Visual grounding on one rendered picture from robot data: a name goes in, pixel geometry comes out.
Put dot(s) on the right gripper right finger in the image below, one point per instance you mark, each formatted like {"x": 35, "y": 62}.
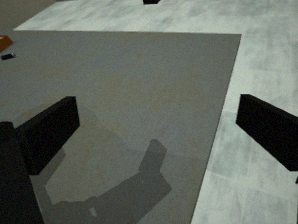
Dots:
{"x": 271, "y": 127}

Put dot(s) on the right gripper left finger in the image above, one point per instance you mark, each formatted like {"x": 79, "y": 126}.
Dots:
{"x": 39, "y": 139}

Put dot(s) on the orange bin rack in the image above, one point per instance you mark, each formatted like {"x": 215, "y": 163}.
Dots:
{"x": 5, "y": 43}

